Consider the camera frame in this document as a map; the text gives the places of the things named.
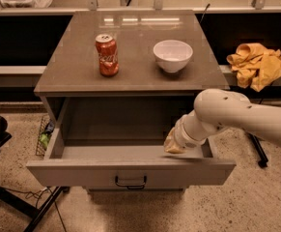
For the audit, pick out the grey drawer cabinet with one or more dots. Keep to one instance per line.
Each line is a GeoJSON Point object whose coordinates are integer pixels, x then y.
{"type": "Point", "coordinates": [73, 71]}

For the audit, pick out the black chair base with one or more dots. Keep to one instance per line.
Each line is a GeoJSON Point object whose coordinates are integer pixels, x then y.
{"type": "Point", "coordinates": [46, 198]}

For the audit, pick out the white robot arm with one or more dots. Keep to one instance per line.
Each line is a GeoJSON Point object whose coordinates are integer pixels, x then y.
{"type": "Point", "coordinates": [217, 110]}

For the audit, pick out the black stand leg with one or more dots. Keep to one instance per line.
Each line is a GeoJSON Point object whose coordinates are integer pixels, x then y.
{"type": "Point", "coordinates": [262, 155]}

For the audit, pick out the grey top drawer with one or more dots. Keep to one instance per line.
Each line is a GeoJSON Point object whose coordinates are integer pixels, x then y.
{"type": "Point", "coordinates": [117, 143]}

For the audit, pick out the red cola can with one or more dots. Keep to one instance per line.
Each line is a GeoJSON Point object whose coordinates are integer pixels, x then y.
{"type": "Point", "coordinates": [107, 54]}

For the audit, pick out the yellow crumpled cloth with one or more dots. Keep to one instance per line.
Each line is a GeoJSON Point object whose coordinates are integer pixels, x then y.
{"type": "Point", "coordinates": [256, 66]}

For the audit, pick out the white bowl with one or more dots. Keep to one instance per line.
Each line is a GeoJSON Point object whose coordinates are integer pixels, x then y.
{"type": "Point", "coordinates": [172, 55]}

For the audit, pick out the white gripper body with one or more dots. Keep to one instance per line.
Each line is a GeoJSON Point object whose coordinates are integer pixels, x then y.
{"type": "Point", "coordinates": [182, 133]}

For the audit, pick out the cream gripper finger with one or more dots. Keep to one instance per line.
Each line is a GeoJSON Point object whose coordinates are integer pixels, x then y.
{"type": "Point", "coordinates": [172, 144]}

